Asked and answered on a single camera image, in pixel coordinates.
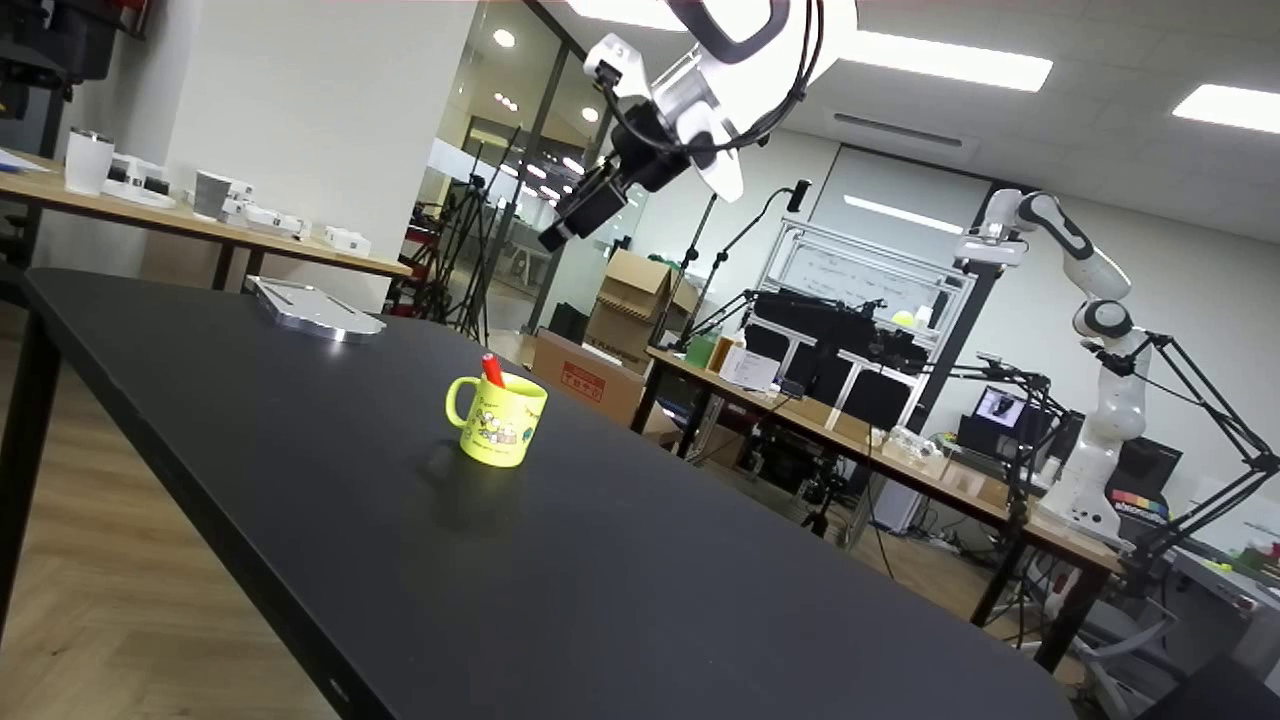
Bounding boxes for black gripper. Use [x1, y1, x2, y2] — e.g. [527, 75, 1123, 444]
[537, 110, 704, 257]

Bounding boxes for stacked plain cardboard boxes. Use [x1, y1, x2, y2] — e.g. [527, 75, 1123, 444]
[580, 246, 677, 369]

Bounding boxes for cardboard box with red label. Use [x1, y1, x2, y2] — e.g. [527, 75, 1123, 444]
[527, 328, 646, 427]

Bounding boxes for yellow-green ceramic mug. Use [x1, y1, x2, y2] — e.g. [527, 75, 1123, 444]
[441, 369, 550, 471]

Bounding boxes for aluminium mounting plate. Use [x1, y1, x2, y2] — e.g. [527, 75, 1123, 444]
[241, 273, 391, 338]

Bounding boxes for grey cup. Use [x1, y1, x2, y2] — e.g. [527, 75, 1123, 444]
[193, 168, 236, 221]

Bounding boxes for rectangular ceiling light panel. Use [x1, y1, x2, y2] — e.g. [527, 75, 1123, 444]
[835, 28, 1054, 95]
[1171, 81, 1280, 135]

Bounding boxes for long wooden desk black legs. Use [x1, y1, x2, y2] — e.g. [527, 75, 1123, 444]
[645, 338, 1123, 675]

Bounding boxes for wooden side table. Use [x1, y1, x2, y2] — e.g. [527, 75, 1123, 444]
[0, 150, 417, 315]

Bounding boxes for white cup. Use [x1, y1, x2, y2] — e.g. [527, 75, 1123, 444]
[58, 126, 121, 199]

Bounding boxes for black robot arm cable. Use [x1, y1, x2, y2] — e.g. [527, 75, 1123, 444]
[590, 0, 831, 157]

